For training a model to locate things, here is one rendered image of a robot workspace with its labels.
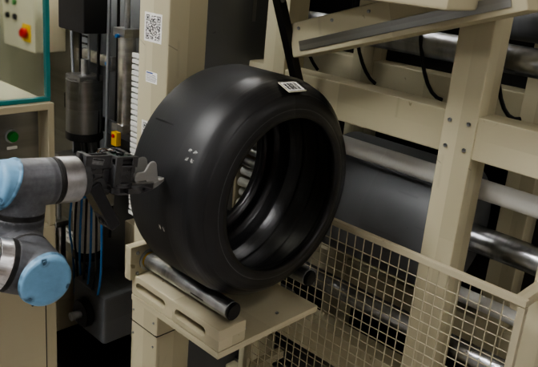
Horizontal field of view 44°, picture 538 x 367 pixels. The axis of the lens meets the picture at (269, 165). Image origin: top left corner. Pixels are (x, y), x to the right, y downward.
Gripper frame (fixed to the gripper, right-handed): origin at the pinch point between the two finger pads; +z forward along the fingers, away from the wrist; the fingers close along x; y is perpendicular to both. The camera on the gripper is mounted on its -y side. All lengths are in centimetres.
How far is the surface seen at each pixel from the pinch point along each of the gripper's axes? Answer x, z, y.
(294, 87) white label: -10.5, 27.3, 24.2
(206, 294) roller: -3.0, 17.3, -29.0
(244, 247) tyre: 9.6, 41.9, -25.0
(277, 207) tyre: 9, 53, -14
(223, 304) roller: -9.3, 17.4, -28.8
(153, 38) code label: 31.6, 17.5, 28.4
